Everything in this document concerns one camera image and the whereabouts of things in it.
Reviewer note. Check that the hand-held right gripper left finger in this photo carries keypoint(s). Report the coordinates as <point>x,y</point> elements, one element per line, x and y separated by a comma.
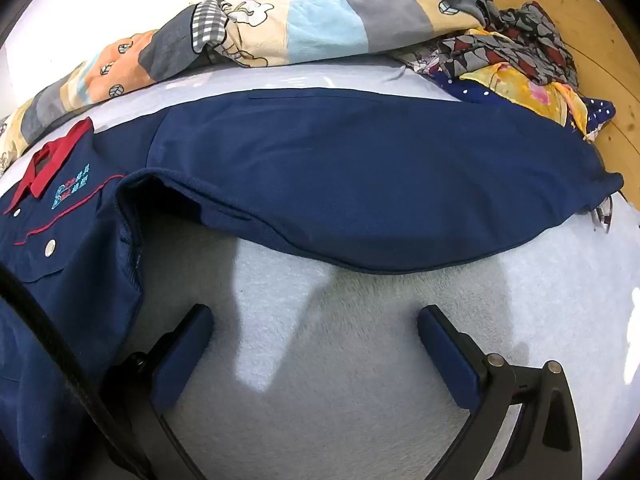
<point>181,360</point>

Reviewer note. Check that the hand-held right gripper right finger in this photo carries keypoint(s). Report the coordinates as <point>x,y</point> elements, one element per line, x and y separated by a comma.
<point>450,360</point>

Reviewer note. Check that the navy work jacket red collar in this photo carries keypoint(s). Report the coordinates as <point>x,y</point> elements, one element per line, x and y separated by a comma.
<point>350,185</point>

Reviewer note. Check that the small checkered cloth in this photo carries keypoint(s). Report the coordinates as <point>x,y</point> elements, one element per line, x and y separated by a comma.
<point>605,215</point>

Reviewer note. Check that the yellow floral cloth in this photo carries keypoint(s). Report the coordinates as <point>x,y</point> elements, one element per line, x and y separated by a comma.
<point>520,85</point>

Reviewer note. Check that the navy dotted cloth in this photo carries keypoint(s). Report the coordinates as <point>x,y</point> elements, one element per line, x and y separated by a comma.
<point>600,109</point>

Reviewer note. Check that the grey red patterned garment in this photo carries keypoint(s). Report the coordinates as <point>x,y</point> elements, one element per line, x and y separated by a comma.
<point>525,45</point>

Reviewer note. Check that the patchwork printed blanket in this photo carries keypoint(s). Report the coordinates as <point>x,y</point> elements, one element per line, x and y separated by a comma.
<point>325,25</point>

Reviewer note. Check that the wooden headboard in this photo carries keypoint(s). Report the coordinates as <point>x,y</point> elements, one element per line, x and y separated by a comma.
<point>600,35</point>

